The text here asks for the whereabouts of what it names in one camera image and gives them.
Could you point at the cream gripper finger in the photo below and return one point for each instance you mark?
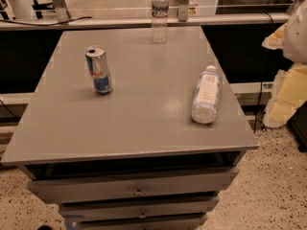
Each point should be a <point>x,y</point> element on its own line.
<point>275,40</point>
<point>289,93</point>

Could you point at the Red Bull can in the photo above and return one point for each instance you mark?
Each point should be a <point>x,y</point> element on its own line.
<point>97,64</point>

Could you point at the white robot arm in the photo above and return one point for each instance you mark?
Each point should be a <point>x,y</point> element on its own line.
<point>295,36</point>

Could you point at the lying clear plastic bottle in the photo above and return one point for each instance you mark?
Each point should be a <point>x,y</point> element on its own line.
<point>205,103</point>

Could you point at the upright clear water bottle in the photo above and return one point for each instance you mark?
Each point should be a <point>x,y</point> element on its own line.
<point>160,10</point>

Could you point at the middle grey drawer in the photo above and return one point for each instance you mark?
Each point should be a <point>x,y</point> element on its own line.
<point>141,208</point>

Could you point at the grey drawer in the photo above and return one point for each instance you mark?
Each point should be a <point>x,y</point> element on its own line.
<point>141,208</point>
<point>191,221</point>
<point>133,185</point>

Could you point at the bottom grey drawer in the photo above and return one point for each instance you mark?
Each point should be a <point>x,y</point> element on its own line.
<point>191,221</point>

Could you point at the grey metal railing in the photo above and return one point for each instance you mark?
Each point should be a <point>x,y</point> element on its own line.
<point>100,23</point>

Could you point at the top grey drawer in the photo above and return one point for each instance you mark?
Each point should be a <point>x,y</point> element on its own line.
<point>133,185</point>

